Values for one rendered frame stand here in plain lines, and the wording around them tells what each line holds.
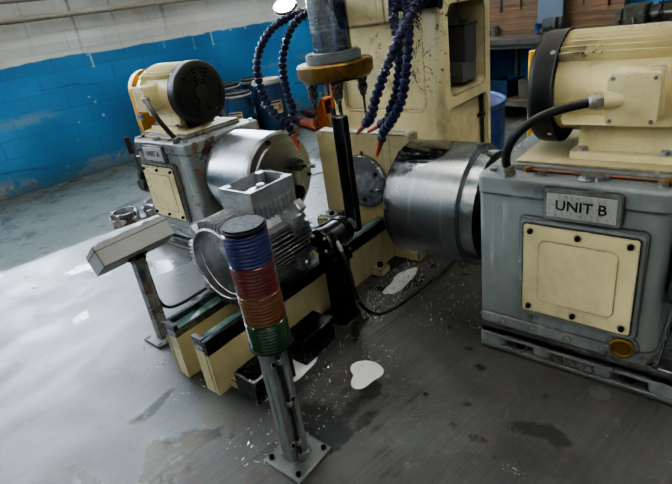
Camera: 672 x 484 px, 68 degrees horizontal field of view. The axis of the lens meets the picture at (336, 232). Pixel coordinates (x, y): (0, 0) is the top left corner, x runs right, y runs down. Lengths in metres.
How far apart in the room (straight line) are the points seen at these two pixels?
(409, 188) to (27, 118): 5.86
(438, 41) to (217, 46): 6.19
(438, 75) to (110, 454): 1.06
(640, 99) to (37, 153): 6.29
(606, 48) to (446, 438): 0.65
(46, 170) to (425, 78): 5.75
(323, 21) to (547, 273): 0.70
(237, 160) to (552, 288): 0.84
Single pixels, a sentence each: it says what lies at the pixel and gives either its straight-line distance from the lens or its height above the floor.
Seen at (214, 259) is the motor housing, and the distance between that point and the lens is 1.11.
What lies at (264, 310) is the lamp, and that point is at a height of 1.10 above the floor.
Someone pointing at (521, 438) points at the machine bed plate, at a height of 0.80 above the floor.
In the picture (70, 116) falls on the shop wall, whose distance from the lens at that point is 6.67.
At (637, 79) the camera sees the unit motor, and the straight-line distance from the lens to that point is 0.81.
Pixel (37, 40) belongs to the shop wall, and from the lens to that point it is 6.62.
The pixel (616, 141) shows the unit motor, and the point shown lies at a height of 1.20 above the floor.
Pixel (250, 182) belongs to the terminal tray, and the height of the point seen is 1.13.
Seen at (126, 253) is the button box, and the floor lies 1.05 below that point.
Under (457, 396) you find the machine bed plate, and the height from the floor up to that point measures 0.80.
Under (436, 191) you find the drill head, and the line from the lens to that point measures 0.97.
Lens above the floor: 1.45
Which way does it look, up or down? 25 degrees down
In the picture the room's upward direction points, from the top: 9 degrees counter-clockwise
